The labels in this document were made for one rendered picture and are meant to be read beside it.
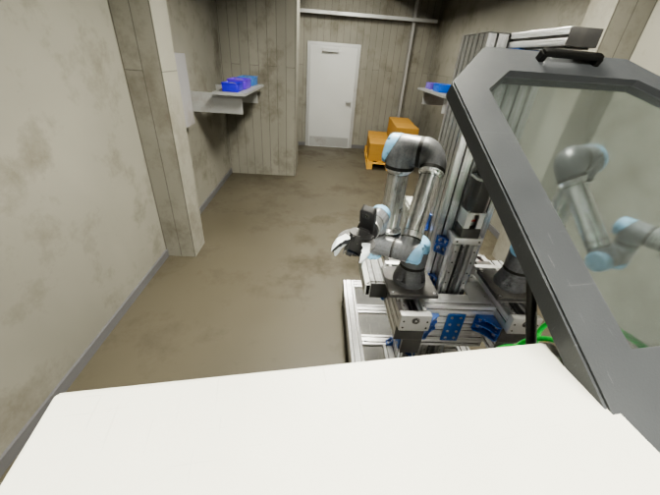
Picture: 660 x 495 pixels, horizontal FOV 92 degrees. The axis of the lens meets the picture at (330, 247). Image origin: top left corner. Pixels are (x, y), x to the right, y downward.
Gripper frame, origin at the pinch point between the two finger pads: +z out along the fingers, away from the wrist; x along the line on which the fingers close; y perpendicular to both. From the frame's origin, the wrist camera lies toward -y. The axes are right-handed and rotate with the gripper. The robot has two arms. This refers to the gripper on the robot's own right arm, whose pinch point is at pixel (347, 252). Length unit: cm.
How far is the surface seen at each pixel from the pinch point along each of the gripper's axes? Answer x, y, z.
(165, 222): 217, 137, -122
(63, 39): 218, -14, -68
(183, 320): 131, 165, -57
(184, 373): 93, 160, -20
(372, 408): -20, -13, 47
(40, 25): 213, -21, -55
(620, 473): -46, -16, 42
